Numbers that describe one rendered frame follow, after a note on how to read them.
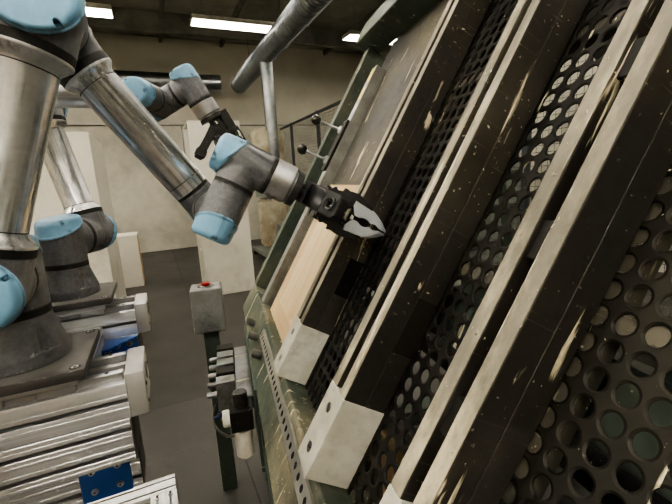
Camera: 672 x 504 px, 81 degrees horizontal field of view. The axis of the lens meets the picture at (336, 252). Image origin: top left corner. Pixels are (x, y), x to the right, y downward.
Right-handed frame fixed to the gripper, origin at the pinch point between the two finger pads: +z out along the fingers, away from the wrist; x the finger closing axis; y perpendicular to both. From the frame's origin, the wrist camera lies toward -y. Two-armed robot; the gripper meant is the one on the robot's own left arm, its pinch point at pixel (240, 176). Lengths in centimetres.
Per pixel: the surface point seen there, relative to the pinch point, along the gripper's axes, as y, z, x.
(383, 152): 19, 7, -56
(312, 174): 30.2, 16.7, 26.5
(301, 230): 8.7, 27.7, 4.1
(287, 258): -1.1, 33.5, 4.8
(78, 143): -51, -61, 203
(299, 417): -26, 37, -68
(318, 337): -14, 33, -55
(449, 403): -12, 20, -105
